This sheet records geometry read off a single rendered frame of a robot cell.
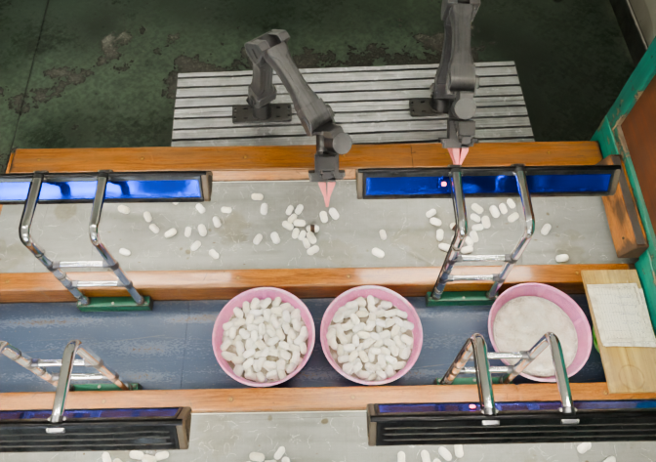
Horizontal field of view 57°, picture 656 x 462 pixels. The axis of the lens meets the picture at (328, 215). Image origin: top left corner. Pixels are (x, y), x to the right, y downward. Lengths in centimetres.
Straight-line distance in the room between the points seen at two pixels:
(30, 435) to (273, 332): 63
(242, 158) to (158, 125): 118
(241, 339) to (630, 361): 100
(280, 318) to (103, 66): 200
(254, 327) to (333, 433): 34
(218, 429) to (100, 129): 184
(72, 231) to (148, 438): 81
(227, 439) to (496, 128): 129
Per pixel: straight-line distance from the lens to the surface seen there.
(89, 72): 334
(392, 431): 124
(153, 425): 126
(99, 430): 129
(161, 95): 313
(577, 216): 193
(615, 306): 180
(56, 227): 194
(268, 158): 188
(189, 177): 146
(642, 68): 188
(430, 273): 170
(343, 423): 159
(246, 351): 164
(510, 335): 172
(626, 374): 174
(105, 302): 181
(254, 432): 160
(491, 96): 223
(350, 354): 163
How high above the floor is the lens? 230
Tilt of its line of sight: 61 degrees down
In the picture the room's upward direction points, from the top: straight up
